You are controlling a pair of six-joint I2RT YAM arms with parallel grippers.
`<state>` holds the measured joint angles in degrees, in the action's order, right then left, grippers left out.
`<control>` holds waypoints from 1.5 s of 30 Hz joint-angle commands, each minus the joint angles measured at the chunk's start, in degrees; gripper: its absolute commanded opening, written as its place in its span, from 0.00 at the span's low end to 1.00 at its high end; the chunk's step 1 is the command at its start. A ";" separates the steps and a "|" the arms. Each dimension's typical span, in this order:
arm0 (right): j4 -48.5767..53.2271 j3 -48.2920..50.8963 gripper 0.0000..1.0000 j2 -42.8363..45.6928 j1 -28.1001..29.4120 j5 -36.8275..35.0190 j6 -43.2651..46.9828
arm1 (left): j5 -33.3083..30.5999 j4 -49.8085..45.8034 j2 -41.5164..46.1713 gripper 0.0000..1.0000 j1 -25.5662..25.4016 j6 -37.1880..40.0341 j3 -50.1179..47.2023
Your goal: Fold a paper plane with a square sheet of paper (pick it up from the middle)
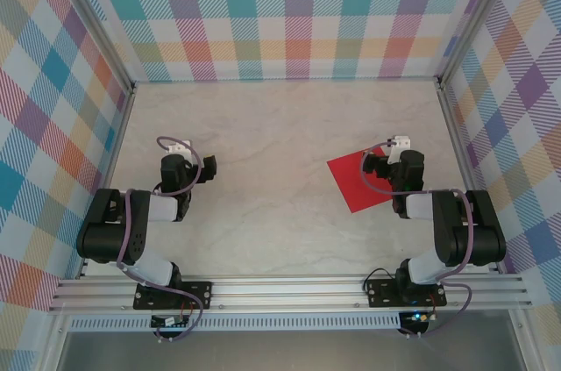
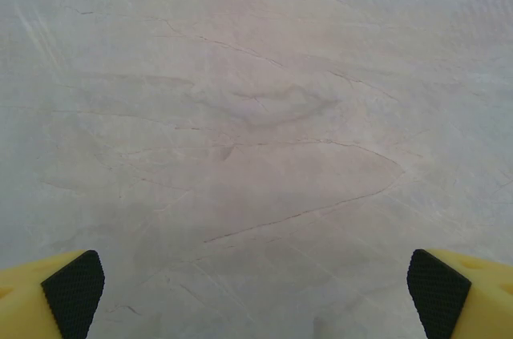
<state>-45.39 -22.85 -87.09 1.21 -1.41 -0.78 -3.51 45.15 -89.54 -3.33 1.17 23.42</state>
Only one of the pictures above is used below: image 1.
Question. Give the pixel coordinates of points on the red square paper sheet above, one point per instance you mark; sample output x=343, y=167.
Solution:
x=350, y=178

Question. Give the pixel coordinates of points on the aluminium table edge rail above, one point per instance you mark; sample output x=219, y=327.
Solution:
x=111, y=160
x=464, y=160

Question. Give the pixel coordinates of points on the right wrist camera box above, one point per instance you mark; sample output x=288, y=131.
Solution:
x=401, y=141

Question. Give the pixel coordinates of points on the long aluminium mounting rail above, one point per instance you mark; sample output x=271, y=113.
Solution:
x=285, y=294

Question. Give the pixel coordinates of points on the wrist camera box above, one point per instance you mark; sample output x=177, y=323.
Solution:
x=401, y=141
x=182, y=146

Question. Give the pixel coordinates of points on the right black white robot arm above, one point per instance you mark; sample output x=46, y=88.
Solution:
x=477, y=235

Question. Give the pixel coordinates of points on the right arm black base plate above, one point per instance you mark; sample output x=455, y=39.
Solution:
x=383, y=294

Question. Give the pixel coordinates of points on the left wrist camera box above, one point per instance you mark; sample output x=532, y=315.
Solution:
x=182, y=146

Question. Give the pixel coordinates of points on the aluminium frame post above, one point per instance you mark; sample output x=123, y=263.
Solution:
x=480, y=16
x=94, y=24

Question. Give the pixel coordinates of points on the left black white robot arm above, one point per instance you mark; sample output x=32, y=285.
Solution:
x=131, y=235

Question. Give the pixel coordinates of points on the grey metal sheet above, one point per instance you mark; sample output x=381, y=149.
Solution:
x=285, y=351

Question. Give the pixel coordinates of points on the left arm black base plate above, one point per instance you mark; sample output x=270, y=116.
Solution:
x=199, y=294

